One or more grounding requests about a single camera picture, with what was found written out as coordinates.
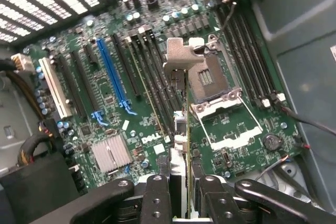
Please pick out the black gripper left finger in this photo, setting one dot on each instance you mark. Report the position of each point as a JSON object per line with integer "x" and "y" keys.
{"x": 156, "y": 200}

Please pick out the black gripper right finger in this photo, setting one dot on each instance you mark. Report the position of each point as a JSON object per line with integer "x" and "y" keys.
{"x": 218, "y": 203}

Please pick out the silver chipset heatsink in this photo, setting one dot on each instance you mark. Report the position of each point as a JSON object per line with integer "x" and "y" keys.
{"x": 111, "y": 153}

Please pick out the metal socket cover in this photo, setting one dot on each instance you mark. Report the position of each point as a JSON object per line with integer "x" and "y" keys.
{"x": 236, "y": 140}

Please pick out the black coin battery holder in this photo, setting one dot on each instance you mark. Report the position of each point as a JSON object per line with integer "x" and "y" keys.
{"x": 272, "y": 142}

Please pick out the green Dell motherboard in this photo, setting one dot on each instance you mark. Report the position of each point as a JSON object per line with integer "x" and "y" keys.
{"x": 147, "y": 119}

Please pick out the black plastic box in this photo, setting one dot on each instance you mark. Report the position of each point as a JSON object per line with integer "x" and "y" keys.
{"x": 34, "y": 187}

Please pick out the blue expansion slot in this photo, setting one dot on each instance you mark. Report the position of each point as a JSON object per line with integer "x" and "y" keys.
{"x": 113, "y": 77}

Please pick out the white expansion slot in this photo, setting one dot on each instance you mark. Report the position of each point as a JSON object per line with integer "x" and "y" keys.
{"x": 56, "y": 90}

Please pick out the open black PC case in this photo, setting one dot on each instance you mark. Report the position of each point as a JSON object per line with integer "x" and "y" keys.
{"x": 302, "y": 37}

